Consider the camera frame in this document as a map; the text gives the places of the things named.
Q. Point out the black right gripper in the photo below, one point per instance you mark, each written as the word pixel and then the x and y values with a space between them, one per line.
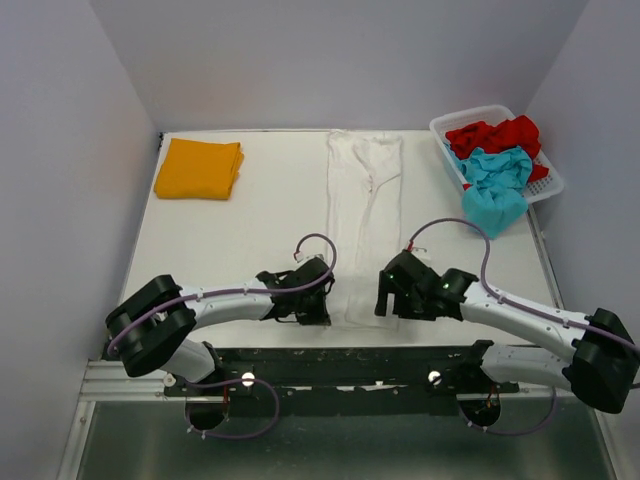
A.
pixel 388 284

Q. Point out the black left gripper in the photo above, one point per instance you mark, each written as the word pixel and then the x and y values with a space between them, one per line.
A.
pixel 320 317

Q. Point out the white t-shirt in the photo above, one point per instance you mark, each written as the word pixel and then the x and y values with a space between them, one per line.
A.
pixel 364 183

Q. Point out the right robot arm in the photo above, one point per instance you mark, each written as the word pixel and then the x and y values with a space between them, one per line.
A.
pixel 591 356

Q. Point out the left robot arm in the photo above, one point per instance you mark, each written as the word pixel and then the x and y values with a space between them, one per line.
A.
pixel 149 331

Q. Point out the turquoise t-shirt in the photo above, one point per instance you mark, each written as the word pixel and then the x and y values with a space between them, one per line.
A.
pixel 494 199

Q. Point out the folded orange t-shirt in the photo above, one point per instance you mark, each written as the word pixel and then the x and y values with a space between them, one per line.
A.
pixel 199 170

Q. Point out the white plastic laundry basket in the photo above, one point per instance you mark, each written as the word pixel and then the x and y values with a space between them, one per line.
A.
pixel 552 184

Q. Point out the red t-shirt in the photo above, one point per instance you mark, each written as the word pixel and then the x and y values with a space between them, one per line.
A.
pixel 509 134

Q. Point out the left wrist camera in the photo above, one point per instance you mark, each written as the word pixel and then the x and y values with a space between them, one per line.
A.
pixel 301 257

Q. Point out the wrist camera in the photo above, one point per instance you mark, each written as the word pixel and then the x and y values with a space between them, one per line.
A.
pixel 421 253
pixel 301 257

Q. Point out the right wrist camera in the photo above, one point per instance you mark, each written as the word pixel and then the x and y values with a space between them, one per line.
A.
pixel 421 253

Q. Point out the black mounting rail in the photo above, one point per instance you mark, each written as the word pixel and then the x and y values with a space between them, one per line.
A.
pixel 329 382

